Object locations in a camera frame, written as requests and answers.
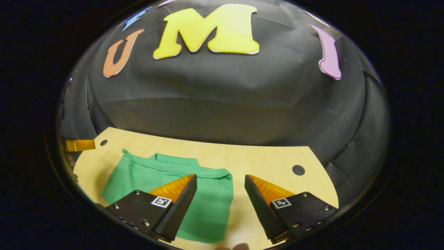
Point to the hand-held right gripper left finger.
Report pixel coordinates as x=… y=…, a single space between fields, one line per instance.
x=182 y=208

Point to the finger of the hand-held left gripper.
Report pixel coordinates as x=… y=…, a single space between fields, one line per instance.
x=81 y=145

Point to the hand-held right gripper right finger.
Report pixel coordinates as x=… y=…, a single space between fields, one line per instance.
x=262 y=210

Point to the green T-shirt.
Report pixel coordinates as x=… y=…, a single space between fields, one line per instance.
x=208 y=201

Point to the black backdrop cloth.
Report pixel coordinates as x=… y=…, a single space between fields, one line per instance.
x=222 y=104

